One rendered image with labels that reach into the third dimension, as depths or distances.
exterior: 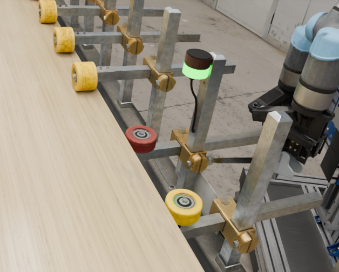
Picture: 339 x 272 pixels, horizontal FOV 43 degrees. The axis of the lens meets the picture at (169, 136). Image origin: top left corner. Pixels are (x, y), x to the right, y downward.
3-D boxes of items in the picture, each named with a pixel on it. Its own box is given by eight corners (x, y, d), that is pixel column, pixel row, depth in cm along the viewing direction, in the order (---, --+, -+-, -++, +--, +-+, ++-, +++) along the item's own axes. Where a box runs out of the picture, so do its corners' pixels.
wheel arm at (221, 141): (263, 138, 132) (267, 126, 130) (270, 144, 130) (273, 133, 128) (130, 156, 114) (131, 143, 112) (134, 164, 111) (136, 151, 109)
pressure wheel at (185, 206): (164, 219, 101) (172, 182, 94) (196, 230, 99) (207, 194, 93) (153, 243, 94) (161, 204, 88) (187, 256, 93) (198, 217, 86)
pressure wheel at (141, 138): (144, 156, 119) (150, 121, 113) (155, 175, 114) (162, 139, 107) (116, 160, 116) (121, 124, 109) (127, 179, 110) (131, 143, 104)
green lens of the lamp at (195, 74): (200, 66, 103) (202, 58, 102) (212, 78, 98) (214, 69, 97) (177, 67, 100) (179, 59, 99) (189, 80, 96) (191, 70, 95)
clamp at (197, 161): (184, 142, 124) (188, 127, 121) (206, 171, 114) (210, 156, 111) (167, 144, 122) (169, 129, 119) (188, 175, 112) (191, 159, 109)
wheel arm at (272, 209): (310, 201, 116) (316, 189, 114) (319, 210, 113) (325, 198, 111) (163, 235, 97) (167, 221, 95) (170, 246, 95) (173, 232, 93)
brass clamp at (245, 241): (227, 210, 108) (232, 195, 105) (257, 251, 98) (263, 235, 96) (206, 214, 105) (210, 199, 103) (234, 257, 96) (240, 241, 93)
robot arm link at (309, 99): (291, 81, 87) (311, 72, 92) (284, 100, 89) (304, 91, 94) (324, 97, 83) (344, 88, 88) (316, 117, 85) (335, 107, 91)
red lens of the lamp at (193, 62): (202, 56, 101) (204, 48, 100) (215, 68, 97) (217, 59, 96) (180, 58, 99) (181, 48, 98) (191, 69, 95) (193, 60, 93)
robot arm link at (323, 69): (371, 41, 80) (333, 40, 77) (347, 94, 86) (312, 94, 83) (345, 25, 86) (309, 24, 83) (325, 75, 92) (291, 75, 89)
